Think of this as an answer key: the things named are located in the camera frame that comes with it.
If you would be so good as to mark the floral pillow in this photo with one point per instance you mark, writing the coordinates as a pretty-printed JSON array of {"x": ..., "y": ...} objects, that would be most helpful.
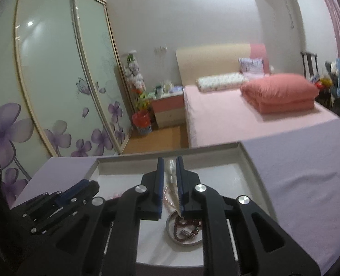
[{"x": 218, "y": 81}]

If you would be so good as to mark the purple tablecloth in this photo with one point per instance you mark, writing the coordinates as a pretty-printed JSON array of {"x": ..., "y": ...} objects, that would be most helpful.
[{"x": 302, "y": 164}]

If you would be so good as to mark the dark wooden chair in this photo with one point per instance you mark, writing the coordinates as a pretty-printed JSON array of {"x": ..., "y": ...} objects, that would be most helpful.
[{"x": 309, "y": 63}]

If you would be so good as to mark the grey shallow tray box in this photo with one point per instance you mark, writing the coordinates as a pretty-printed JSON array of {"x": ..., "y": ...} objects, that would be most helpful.
[{"x": 230, "y": 178}]

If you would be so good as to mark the folded pink quilt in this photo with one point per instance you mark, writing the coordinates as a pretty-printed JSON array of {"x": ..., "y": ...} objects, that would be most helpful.
[{"x": 282, "y": 92}]

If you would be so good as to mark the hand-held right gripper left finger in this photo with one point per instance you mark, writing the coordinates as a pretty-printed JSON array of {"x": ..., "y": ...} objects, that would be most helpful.
[{"x": 159, "y": 189}]

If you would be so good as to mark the white standing air conditioner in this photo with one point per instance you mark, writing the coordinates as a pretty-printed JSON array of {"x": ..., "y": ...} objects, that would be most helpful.
[{"x": 276, "y": 28}]

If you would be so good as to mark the pink and beige nightstand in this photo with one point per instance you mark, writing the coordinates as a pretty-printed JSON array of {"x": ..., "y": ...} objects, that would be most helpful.
[{"x": 170, "y": 109}]

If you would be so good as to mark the white mug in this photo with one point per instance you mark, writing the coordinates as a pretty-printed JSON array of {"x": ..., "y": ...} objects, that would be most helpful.
[{"x": 159, "y": 90}]

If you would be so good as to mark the red basket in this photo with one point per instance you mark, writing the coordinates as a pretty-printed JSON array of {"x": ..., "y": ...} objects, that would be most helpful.
[{"x": 141, "y": 120}]

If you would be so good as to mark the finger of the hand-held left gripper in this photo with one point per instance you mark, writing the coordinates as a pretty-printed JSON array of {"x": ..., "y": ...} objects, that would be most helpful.
[
  {"x": 81, "y": 199},
  {"x": 72, "y": 191}
]

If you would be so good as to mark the plush toy rack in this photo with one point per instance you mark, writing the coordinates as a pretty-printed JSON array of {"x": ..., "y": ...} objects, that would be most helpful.
[{"x": 134, "y": 77}]

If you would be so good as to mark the beige headboard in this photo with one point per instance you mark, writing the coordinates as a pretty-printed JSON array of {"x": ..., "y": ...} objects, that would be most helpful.
[{"x": 210, "y": 59}]

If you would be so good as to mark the printed square cushion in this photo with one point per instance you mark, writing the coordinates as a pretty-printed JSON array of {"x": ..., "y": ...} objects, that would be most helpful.
[{"x": 251, "y": 64}]

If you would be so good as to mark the red and yellow toys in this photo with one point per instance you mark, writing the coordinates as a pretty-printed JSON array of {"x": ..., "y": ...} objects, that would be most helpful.
[{"x": 323, "y": 82}]

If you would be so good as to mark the grey bangle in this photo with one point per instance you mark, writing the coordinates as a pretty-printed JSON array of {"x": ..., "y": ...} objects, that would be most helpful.
[{"x": 184, "y": 243}]

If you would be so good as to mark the pink bed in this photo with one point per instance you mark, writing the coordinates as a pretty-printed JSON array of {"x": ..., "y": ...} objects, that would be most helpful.
[{"x": 221, "y": 115}]

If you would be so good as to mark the wall switch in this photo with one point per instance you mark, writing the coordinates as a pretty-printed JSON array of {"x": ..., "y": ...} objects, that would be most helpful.
[{"x": 161, "y": 49}]

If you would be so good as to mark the flower print sliding wardrobe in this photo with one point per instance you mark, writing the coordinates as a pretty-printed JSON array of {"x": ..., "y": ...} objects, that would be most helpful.
[{"x": 58, "y": 63}]

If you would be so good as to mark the pink headboard panel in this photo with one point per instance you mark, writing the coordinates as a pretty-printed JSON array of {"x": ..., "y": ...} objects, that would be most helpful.
[{"x": 259, "y": 51}]

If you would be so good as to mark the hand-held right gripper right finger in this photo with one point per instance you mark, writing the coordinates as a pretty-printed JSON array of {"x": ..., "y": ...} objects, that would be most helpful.
[{"x": 181, "y": 189}]

